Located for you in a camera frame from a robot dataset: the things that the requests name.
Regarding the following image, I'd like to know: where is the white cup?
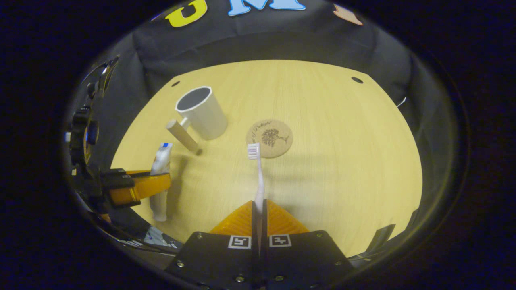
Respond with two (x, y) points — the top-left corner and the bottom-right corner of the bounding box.
(166, 86), (229, 155)

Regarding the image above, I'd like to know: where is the white toothpaste tube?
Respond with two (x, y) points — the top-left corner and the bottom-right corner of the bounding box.
(149, 142), (173, 222)

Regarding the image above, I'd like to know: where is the black backdrop cloth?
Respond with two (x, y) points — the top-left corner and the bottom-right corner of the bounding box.
(81, 0), (456, 242)

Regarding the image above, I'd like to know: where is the white toothbrush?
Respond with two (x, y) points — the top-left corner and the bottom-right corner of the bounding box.
(247, 142), (266, 242)

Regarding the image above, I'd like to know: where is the round cork coaster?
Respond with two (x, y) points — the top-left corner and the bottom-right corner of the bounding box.
(246, 119), (293, 159)

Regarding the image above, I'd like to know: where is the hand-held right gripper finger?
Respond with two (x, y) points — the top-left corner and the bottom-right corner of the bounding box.
(166, 200), (259, 290)
(261, 199), (356, 290)

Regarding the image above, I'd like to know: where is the dark rectangular object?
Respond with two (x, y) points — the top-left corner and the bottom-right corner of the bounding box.
(365, 224), (396, 255)

